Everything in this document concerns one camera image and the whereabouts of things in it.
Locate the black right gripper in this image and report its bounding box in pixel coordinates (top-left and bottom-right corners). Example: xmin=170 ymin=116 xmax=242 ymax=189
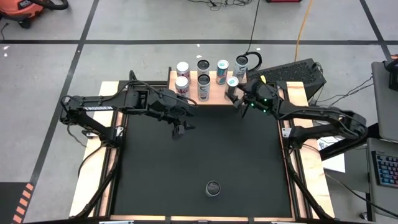
xmin=228 ymin=77 xmax=280 ymax=114

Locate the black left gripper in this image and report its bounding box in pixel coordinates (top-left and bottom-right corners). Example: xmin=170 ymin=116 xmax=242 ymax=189
xmin=148 ymin=88 xmax=197 ymax=141

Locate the blue silver Red Bull can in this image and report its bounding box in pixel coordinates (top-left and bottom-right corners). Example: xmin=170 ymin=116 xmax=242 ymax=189
xmin=224 ymin=76 xmax=240 ymax=100
xmin=215 ymin=59 xmax=230 ymax=85

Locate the Celsius Arctic Vibe can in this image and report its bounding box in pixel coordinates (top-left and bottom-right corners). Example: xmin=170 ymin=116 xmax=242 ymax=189
xmin=233 ymin=55 xmax=249 ymax=84
xmin=205 ymin=180 xmax=222 ymax=198

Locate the Diet Coke can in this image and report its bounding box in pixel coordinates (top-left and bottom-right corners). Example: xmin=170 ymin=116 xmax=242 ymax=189
xmin=174 ymin=76 xmax=191 ymax=98
xmin=175 ymin=61 xmax=192 ymax=80

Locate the white paper sheet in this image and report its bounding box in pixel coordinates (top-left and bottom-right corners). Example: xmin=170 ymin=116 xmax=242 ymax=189
xmin=317 ymin=136 xmax=346 ymax=174

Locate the black desk bar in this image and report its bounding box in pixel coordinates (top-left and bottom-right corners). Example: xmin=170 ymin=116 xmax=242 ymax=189
xmin=319 ymin=124 xmax=382 ymax=162

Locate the grey desk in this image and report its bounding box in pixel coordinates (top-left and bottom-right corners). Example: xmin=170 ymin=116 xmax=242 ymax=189
xmin=371 ymin=60 xmax=398 ymax=144
xmin=366 ymin=136 xmax=398 ymax=223

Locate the black keyboard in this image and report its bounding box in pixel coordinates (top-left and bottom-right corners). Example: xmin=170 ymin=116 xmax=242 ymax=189
xmin=371 ymin=151 xmax=398 ymax=189

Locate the black orange striped floor mat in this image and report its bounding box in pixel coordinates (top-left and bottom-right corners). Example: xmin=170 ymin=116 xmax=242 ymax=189
xmin=0 ymin=182 xmax=35 ymax=224

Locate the orange shop vacuum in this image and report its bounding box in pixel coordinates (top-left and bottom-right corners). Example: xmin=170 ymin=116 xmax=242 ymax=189
xmin=0 ymin=0 xmax=46 ymax=29

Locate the wooden shelf with black frame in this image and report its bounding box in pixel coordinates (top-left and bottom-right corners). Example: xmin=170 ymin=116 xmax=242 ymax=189
xmin=166 ymin=67 xmax=251 ymax=118

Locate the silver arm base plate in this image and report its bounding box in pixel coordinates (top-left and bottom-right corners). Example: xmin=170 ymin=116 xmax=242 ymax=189
xmin=81 ymin=126 xmax=125 ymax=139
xmin=281 ymin=126 xmax=295 ymax=140

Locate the black cable tangle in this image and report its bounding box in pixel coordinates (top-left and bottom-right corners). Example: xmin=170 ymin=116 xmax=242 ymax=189
xmin=186 ymin=0 xmax=252 ymax=12

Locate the yellow extension cord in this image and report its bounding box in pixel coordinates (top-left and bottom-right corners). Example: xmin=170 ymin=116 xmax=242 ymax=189
xmin=294 ymin=0 xmax=313 ymax=62

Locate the black vacuum hose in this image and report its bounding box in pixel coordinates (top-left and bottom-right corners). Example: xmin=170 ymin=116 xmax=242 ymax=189
xmin=29 ymin=0 xmax=70 ymax=11

